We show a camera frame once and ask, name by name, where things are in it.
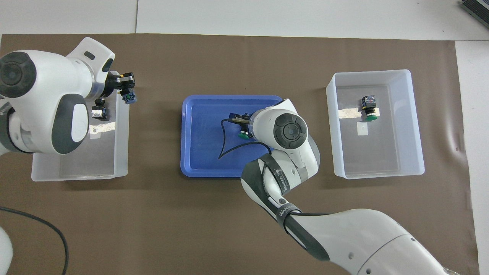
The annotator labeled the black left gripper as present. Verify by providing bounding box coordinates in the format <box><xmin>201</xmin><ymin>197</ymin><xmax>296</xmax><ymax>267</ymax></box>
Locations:
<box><xmin>103</xmin><ymin>71</ymin><xmax>136</xmax><ymax>96</ymax></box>

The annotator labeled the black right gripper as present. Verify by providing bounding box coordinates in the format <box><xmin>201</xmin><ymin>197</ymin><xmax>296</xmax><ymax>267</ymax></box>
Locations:
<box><xmin>228</xmin><ymin>112</ymin><xmax>253</xmax><ymax>133</ymax></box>

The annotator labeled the blue plastic tray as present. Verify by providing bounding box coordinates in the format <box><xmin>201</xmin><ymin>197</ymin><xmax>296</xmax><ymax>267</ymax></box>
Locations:
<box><xmin>180</xmin><ymin>95</ymin><xmax>287</xmax><ymax>178</ymax></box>

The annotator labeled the translucent white plastic box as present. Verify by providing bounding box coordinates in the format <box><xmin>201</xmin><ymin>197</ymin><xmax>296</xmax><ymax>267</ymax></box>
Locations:
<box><xmin>326</xmin><ymin>69</ymin><xmax>425</xmax><ymax>179</ymax></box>
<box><xmin>31</xmin><ymin>82</ymin><xmax>130</xmax><ymax>182</ymax></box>

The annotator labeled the brown paper table mat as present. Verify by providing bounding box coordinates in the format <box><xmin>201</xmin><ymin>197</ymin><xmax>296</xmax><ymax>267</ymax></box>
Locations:
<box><xmin>0</xmin><ymin>34</ymin><xmax>480</xmax><ymax>275</ymax></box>

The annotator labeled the dark grey ribbed device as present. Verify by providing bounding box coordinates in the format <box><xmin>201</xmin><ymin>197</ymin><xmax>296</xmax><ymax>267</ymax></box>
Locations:
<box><xmin>460</xmin><ymin>0</ymin><xmax>489</xmax><ymax>19</ymax></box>

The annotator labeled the black velcro cable strap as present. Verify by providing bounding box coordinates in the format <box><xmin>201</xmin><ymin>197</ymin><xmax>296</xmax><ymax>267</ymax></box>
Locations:
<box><xmin>275</xmin><ymin>204</ymin><xmax>303</xmax><ymax>230</ymax></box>
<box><xmin>260</xmin><ymin>157</ymin><xmax>291</xmax><ymax>192</ymax></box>

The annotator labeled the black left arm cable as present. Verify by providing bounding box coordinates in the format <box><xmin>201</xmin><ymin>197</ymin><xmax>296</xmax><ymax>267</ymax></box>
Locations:
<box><xmin>0</xmin><ymin>206</ymin><xmax>70</xmax><ymax>275</ymax></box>

